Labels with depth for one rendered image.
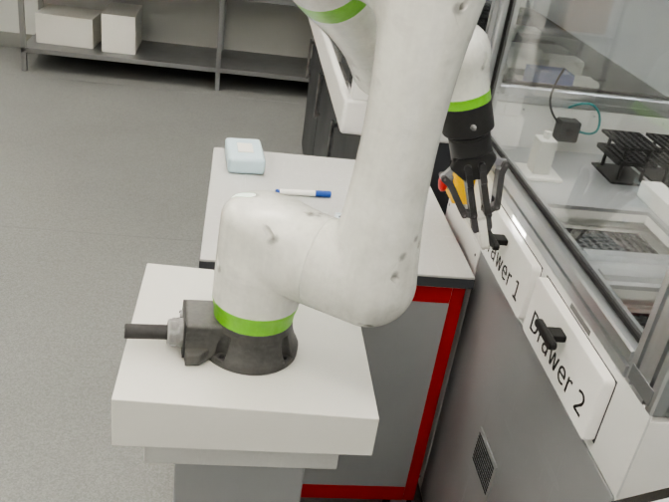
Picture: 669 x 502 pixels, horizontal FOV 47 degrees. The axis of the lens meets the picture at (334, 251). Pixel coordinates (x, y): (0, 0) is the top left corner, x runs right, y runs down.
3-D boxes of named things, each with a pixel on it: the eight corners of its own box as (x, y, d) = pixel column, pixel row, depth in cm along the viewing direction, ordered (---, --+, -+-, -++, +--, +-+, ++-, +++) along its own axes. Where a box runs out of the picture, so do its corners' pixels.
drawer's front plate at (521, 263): (518, 320, 139) (533, 267, 134) (477, 243, 164) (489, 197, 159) (527, 320, 139) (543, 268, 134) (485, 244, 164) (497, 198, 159)
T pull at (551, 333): (549, 352, 117) (551, 344, 116) (533, 324, 123) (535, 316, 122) (570, 353, 117) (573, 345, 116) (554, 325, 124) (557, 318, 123)
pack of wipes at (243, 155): (265, 175, 196) (266, 159, 194) (227, 173, 194) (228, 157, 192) (259, 153, 209) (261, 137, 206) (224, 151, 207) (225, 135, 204)
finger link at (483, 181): (472, 156, 140) (480, 154, 140) (481, 209, 146) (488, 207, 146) (477, 164, 137) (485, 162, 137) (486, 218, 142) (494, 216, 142)
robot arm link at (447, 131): (445, 118, 128) (499, 105, 128) (431, 96, 139) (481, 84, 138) (450, 150, 131) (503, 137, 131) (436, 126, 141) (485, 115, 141)
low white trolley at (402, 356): (184, 524, 190) (199, 259, 155) (200, 370, 244) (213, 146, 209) (411, 528, 199) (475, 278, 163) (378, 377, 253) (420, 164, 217)
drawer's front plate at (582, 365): (582, 441, 111) (604, 381, 106) (522, 328, 137) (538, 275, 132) (593, 442, 112) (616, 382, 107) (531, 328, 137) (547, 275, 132)
